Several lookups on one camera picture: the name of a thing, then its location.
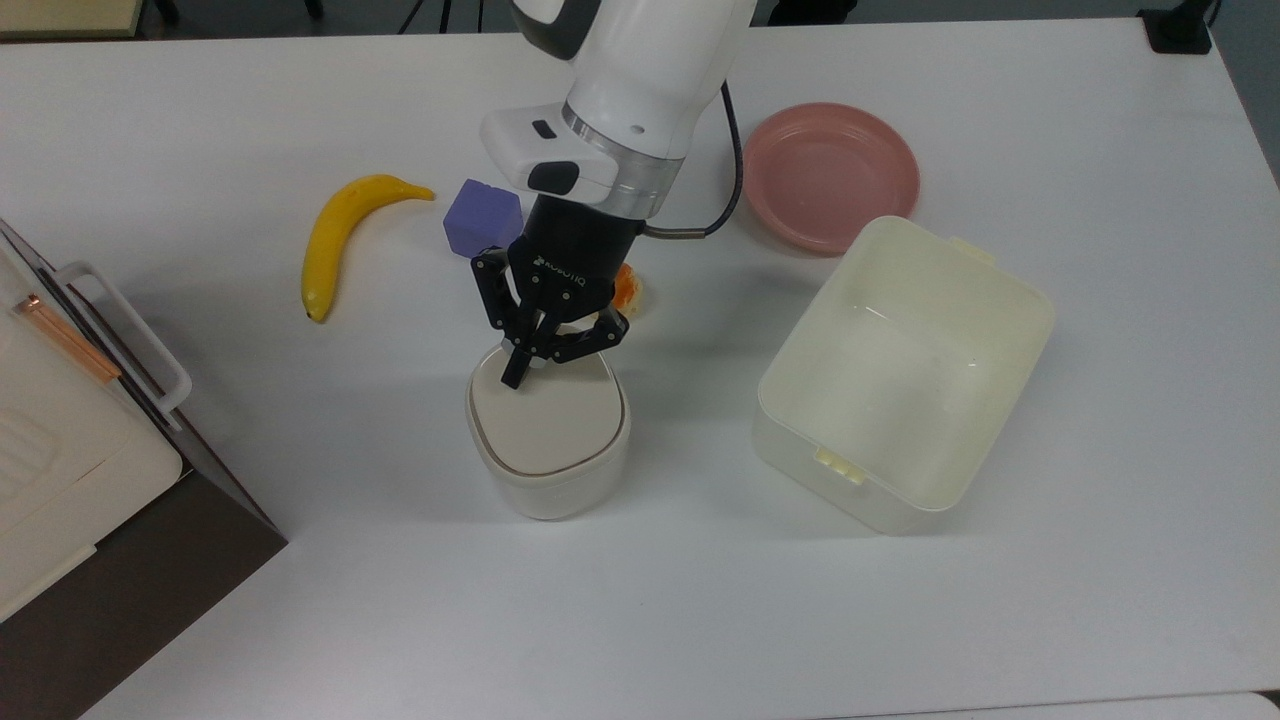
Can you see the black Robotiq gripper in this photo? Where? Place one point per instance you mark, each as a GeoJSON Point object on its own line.
{"type": "Point", "coordinates": [575, 262]}

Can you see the beige trash can swing lid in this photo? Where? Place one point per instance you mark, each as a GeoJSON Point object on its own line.
{"type": "Point", "coordinates": [550, 420]}

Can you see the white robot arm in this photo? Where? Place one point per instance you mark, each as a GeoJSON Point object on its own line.
{"type": "Point", "coordinates": [640, 80]}

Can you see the white small trash can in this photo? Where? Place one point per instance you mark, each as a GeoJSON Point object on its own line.
{"type": "Point", "coordinates": [550, 495]}

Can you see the orange glazed bread loaf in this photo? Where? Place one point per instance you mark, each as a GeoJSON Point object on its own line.
{"type": "Point", "coordinates": [630, 290]}

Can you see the purple cube block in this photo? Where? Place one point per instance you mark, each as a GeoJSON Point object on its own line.
{"type": "Point", "coordinates": [478, 220]}

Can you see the yellow banana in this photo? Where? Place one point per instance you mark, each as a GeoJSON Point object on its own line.
{"type": "Point", "coordinates": [330, 238]}

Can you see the pink round plate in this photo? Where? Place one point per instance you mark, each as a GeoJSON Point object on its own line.
{"type": "Point", "coordinates": [828, 175]}

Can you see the black tripod legs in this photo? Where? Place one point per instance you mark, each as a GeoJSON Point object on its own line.
{"type": "Point", "coordinates": [440, 12]}

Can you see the cream plastic storage box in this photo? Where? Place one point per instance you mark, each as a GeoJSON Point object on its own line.
{"type": "Point", "coordinates": [900, 380]}

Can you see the black block behind table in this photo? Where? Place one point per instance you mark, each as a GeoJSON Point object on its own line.
{"type": "Point", "coordinates": [810, 10]}

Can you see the light wooden side table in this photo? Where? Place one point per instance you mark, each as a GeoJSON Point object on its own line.
{"type": "Point", "coordinates": [65, 15]}

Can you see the black table clamp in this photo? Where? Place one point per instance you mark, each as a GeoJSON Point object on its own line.
{"type": "Point", "coordinates": [1178, 28]}

